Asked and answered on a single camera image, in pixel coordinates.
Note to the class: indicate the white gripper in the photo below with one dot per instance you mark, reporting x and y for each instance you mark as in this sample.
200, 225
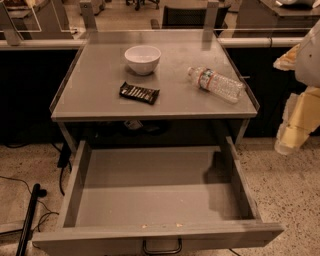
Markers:
309, 61

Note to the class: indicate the black rxbar chocolate wrapper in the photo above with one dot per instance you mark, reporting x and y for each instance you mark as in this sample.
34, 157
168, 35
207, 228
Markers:
141, 94

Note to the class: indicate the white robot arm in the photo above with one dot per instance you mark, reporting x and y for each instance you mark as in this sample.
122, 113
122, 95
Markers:
301, 115

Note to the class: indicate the grey metal drawer cabinet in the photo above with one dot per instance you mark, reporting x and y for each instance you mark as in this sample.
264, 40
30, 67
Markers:
90, 92

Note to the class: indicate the open grey top drawer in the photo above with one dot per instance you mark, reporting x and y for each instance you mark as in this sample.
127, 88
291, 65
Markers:
117, 198

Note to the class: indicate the clear plastic water bottle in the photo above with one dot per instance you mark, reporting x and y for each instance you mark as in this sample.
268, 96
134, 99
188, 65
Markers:
219, 85

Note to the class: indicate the grey desk at back right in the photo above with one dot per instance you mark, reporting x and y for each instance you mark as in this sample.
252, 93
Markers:
268, 18

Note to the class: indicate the black office chair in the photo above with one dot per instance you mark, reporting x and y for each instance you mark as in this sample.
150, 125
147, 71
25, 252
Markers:
177, 18

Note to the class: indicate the white ceramic bowl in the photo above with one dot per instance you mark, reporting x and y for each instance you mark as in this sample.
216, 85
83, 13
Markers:
143, 59

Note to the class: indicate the black pole on floor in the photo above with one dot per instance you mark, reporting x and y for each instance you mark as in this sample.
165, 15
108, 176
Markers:
37, 192

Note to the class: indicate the grey horizontal rail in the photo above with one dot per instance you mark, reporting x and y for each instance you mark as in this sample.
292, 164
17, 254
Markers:
226, 42

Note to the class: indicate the black metal drawer handle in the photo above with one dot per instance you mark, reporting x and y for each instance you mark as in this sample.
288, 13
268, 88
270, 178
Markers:
157, 251

